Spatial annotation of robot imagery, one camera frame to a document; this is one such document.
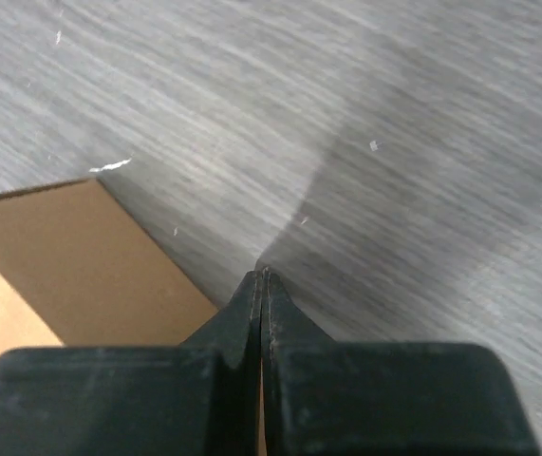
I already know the brown cardboard box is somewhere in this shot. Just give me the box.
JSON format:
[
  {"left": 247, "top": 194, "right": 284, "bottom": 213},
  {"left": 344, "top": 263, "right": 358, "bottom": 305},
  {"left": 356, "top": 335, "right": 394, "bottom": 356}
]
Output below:
[{"left": 0, "top": 176, "right": 222, "bottom": 405}]

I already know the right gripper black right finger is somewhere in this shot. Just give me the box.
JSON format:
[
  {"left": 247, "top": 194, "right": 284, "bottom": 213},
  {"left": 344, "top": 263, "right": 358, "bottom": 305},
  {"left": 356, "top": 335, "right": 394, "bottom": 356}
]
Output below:
[{"left": 261, "top": 270, "right": 539, "bottom": 455}]

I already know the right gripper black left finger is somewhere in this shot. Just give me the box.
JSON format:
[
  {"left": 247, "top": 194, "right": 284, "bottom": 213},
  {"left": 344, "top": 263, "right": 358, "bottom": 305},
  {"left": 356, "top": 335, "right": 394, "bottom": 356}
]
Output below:
[{"left": 0, "top": 272, "right": 264, "bottom": 455}]

